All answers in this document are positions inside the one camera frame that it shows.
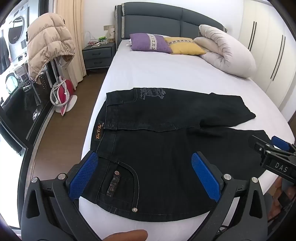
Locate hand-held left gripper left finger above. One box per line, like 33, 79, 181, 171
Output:
20, 151, 100, 241

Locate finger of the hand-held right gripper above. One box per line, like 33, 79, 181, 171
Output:
271, 136, 296, 160
249, 135, 274, 154

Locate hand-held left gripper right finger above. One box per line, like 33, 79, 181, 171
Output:
191, 151, 269, 241

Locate black denim pants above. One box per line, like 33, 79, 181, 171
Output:
91, 88, 274, 222

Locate person's right hand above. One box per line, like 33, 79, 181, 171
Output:
274, 178, 296, 222

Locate person's left hand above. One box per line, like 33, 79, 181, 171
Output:
102, 229, 148, 241

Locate red and white appliance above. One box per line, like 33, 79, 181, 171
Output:
50, 76, 78, 116

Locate folded white duvet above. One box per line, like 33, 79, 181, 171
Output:
194, 24, 257, 78

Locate white wardrobe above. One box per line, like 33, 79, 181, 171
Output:
238, 0, 296, 121

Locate glass sliding door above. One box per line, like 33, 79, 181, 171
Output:
0, 0, 58, 153

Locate bed with white sheet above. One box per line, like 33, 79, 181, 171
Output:
79, 38, 293, 241

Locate yellow pillow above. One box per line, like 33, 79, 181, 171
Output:
164, 37, 206, 55

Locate grey nightstand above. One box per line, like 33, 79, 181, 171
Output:
82, 43, 116, 70

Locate beige puffer jacket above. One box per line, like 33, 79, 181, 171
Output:
26, 13, 76, 81

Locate purple pillow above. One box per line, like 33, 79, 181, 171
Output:
129, 33, 173, 54

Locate beige curtain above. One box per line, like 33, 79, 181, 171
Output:
57, 0, 87, 90

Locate white washing machine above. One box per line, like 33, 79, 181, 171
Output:
7, 2, 29, 61

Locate grey padded headboard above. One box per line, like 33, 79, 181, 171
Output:
114, 2, 228, 50

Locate white cable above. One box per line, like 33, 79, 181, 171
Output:
51, 76, 70, 107

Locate white wire basket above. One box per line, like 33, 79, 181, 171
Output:
87, 31, 109, 47

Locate small wooden frame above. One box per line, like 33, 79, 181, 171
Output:
104, 24, 116, 43

